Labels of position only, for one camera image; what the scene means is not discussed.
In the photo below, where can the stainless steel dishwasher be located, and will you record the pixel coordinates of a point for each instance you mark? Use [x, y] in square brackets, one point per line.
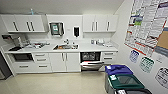
[91, 61]

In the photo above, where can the blue dish soap bottle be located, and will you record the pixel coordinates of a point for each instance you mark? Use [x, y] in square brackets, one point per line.
[92, 42]

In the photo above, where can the black soap dispenser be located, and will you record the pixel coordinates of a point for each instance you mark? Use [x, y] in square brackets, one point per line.
[76, 31]

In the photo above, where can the chrome faucet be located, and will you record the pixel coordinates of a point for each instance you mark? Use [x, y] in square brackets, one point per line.
[66, 41]

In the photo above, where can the stainless steel sink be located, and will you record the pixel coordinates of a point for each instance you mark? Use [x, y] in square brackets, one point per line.
[65, 47]

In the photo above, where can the white base cabinet doors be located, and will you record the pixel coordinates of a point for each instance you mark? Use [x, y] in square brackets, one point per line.
[65, 62]

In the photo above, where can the white drawer stack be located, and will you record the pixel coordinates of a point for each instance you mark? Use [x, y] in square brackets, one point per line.
[109, 57]
[41, 61]

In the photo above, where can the steel paper towel dispenser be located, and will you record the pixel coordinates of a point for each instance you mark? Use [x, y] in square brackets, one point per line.
[56, 29]

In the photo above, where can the blue lidded bin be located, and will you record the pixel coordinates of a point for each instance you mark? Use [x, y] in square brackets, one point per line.
[118, 69]

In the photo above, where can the tall pale blue bottle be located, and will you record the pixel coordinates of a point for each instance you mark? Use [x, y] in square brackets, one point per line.
[32, 11]

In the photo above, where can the built-in black microwave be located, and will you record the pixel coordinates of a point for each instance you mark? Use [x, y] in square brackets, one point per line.
[21, 57]

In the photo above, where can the black coffee machine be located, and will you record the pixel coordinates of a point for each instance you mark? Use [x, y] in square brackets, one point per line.
[13, 41]

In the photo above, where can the stainless steel refrigerator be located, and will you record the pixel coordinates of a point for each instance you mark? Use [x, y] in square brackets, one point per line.
[4, 66]

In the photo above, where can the white wall cabinet door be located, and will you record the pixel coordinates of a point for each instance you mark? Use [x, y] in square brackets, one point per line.
[100, 23]
[88, 23]
[112, 23]

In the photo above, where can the round recycling wall sign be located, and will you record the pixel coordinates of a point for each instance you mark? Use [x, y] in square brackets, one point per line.
[134, 56]
[146, 64]
[162, 77]

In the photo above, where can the white wall cabinet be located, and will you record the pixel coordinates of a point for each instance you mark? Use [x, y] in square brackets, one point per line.
[23, 23]

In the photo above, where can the wall poster board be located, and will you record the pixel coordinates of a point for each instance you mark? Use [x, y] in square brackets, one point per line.
[146, 23]

